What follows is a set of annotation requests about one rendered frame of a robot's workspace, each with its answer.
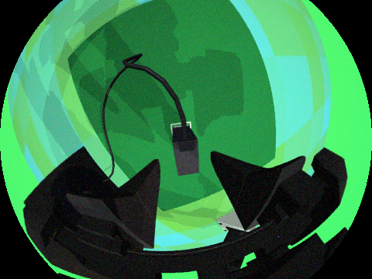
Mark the black cable with plug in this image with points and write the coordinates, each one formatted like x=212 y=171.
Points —
x=185 y=142

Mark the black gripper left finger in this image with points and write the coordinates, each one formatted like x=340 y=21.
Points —
x=133 y=206

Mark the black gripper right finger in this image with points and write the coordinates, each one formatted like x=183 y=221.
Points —
x=250 y=187

